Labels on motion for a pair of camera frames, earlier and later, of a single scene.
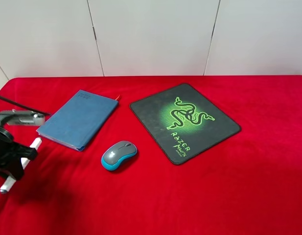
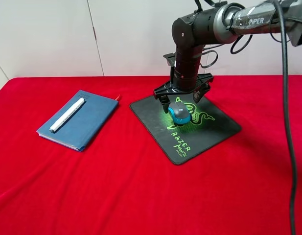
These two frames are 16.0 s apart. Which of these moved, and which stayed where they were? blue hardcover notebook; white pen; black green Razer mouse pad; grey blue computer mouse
Moved: white pen; grey blue computer mouse
Stayed: black green Razer mouse pad; blue hardcover notebook
